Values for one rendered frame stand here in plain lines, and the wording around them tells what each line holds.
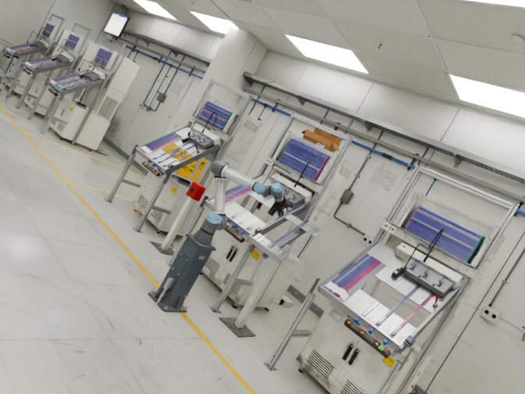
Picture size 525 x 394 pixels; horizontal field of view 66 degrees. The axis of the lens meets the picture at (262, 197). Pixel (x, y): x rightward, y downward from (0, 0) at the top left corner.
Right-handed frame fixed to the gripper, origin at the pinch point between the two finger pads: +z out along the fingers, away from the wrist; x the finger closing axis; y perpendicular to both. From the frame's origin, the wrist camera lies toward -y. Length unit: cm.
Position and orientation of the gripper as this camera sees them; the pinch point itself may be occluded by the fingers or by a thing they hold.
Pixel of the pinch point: (280, 216)
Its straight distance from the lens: 331.8
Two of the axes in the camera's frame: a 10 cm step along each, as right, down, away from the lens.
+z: 1.6, 6.7, 7.2
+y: 7.1, -5.9, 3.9
